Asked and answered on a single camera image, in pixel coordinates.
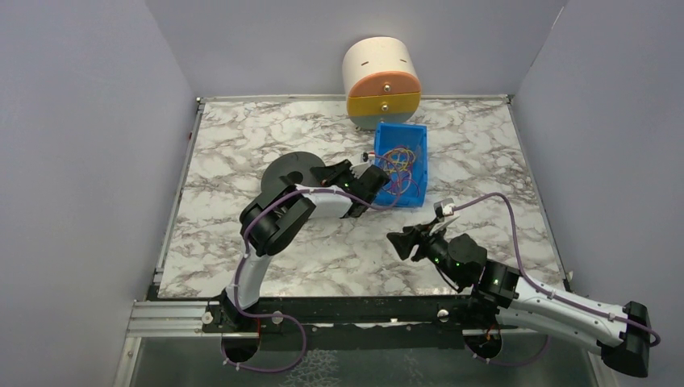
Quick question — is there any black cable spool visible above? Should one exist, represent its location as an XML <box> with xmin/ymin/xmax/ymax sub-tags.
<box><xmin>260</xmin><ymin>151</ymin><xmax>325</xmax><ymax>192</ymax></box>

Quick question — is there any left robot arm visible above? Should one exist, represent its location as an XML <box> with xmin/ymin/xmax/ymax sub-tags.
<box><xmin>221</xmin><ymin>159</ymin><xmax>390</xmax><ymax>330</ymax></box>

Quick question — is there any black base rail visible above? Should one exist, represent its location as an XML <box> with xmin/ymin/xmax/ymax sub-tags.
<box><xmin>201</xmin><ymin>294</ymin><xmax>504</xmax><ymax>356</ymax></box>

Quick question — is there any blue plastic bin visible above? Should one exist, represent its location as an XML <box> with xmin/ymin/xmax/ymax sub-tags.
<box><xmin>373</xmin><ymin>123</ymin><xmax>428</xmax><ymax>208</ymax></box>

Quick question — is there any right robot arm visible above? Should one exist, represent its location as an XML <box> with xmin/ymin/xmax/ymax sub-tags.
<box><xmin>386</xmin><ymin>224</ymin><xmax>651</xmax><ymax>378</ymax></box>

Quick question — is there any round cream drawer cabinet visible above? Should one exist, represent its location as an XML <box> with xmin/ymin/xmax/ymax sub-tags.
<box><xmin>342</xmin><ymin>36</ymin><xmax>422</xmax><ymax>130</ymax></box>

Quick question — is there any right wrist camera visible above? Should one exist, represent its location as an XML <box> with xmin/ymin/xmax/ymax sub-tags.
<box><xmin>429</xmin><ymin>198</ymin><xmax>460</xmax><ymax>235</ymax></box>

